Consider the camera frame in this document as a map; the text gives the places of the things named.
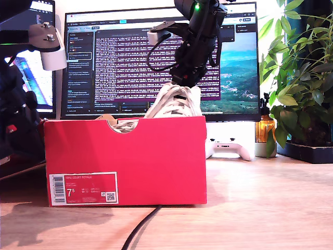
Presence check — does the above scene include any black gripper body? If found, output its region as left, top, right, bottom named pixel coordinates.
left=170, top=39, right=218, bottom=83

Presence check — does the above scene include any red Nike shoebox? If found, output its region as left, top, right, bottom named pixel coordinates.
left=43, top=116, right=208, bottom=208

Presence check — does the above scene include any large black computer monitor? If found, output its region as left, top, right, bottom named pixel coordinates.
left=60, top=2, right=262, bottom=122

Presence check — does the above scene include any black monitor with code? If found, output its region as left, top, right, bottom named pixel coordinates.
left=0, top=0, right=57, bottom=119

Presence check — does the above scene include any brown cardboard piece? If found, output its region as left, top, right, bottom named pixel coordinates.
left=95, top=114, right=118, bottom=122

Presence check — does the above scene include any amber pump bottle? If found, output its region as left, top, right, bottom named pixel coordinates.
left=255, top=93, right=276, bottom=143

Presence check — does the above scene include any white game controller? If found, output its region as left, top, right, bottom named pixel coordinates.
left=205, top=137, right=255, bottom=161

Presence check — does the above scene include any pale green ceramic pot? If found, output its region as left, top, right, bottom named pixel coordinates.
left=254, top=142, right=278, bottom=158

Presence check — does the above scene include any green leafy houseplant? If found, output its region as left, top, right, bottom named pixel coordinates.
left=259, top=0, right=333, bottom=158

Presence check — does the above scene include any dark rectangular planter tray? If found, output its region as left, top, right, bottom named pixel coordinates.
left=276, top=140, right=333, bottom=164

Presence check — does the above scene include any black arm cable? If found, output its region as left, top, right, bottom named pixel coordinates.
left=208, top=24, right=224, bottom=67

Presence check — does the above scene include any black looping camera cable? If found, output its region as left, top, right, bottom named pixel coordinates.
left=146, top=32, right=184, bottom=73

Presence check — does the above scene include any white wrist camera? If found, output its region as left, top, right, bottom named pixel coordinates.
left=28, top=22, right=68, bottom=71
left=147, top=21, right=189, bottom=45

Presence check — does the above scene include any black table cable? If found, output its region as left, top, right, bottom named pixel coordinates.
left=121, top=205, right=162, bottom=250

